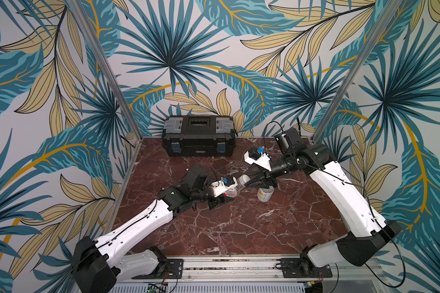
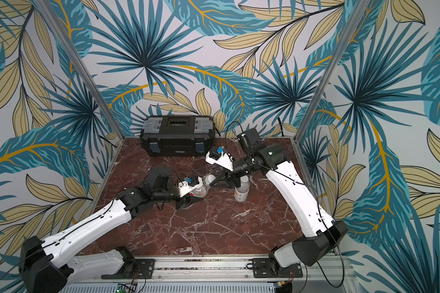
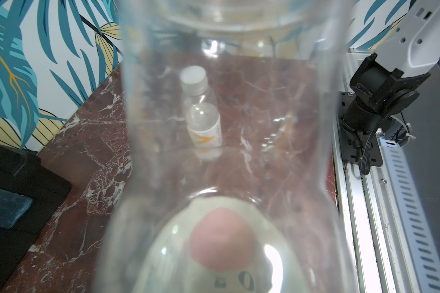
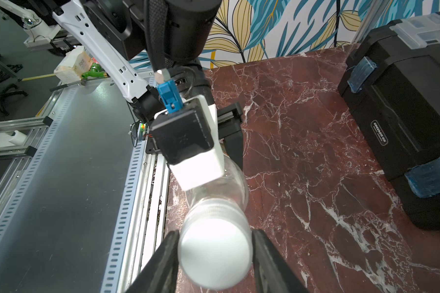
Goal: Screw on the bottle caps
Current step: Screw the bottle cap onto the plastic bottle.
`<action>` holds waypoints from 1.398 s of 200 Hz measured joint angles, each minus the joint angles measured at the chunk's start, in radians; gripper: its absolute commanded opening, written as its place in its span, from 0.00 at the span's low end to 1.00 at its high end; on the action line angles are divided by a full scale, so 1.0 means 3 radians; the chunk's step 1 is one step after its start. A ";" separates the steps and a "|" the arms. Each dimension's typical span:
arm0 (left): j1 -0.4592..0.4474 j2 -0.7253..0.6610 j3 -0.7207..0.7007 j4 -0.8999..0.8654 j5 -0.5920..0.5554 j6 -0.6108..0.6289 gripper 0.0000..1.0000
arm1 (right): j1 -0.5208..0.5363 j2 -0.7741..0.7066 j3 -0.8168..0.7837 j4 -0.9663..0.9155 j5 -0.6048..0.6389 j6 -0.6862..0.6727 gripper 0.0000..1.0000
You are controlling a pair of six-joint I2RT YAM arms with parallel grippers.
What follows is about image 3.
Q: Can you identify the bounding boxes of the small clear bottle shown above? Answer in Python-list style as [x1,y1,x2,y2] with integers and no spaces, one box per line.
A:
[93,1,358,293]

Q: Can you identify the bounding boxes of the white cap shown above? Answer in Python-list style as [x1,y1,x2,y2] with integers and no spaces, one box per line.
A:
[180,65,209,95]

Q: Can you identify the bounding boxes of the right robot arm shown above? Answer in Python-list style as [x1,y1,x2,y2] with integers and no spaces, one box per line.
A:
[341,1,440,147]

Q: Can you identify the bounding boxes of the aluminium front rail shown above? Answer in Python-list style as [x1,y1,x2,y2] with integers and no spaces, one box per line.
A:
[331,47,440,293]

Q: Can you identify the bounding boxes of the black plastic toolbox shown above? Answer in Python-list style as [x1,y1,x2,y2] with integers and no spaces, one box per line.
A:
[0,145,72,290]

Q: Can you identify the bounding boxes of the large white label bottle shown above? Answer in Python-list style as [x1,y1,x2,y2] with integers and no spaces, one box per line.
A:
[181,84,223,161]

